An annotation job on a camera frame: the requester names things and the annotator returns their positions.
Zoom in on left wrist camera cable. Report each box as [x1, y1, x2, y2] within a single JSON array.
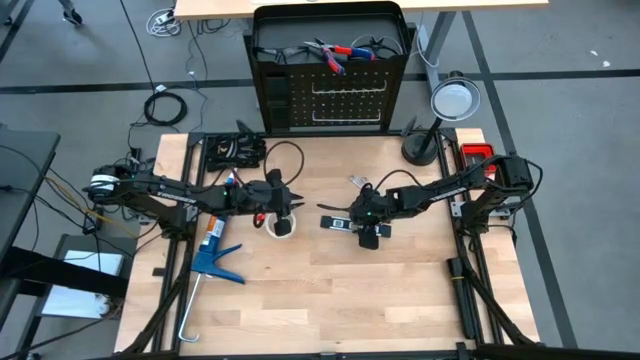
[[262, 140, 305, 187]]

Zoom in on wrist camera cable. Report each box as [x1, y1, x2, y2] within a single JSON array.
[[372, 169, 426, 194], [262, 140, 305, 187]]

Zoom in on black pegboard bin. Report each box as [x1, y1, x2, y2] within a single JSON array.
[[269, 102, 292, 129], [265, 74, 290, 104]]

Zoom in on white masking tape roll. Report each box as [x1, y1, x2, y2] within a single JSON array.
[[264, 212, 297, 240]]

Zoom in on blue caulking gun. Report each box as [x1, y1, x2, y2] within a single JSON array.
[[177, 169, 246, 344]]

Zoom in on light wooden desk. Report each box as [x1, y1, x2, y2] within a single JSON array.
[[173, 0, 550, 94]]

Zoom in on silver pegboard hook rail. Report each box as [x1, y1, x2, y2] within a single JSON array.
[[310, 79, 389, 95], [310, 108, 382, 124]]

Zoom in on white cable bundle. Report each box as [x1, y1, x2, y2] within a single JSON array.
[[146, 7, 182, 38]]

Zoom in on coiled black cable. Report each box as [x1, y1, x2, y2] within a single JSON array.
[[143, 90, 189, 127]]

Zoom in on black pegboard cart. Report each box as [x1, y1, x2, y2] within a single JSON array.
[[243, 0, 416, 136]]

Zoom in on black metal rig frame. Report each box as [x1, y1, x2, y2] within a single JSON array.
[[99, 128, 640, 360]]

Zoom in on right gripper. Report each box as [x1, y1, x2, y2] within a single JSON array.
[[316, 183, 396, 251]]

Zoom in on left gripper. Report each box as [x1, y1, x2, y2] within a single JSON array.
[[242, 168, 306, 239]]

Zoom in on red-blue handled pliers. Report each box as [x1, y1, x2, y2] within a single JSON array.
[[303, 38, 376, 76]]

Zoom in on black metal floor beam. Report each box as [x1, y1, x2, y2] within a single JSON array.
[[0, 246, 130, 301]]

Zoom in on black spirit level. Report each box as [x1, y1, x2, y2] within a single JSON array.
[[319, 214, 393, 239]]

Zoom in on black folded tripod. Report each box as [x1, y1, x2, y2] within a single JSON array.
[[446, 256, 484, 341]]

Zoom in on person's foot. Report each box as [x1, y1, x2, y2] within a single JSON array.
[[55, 0, 85, 27]]

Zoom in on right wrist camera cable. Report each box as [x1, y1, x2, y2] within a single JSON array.
[[372, 169, 426, 194]]

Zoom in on black desk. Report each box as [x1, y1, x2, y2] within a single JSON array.
[[0, 127, 61, 261]]

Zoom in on white flat panel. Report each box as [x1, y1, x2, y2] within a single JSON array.
[[40, 248, 125, 320]]

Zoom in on red plastic box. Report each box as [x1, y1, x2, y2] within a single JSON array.
[[459, 142, 497, 181]]

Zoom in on black desk lamp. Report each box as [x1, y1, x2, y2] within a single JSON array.
[[401, 70, 482, 167]]

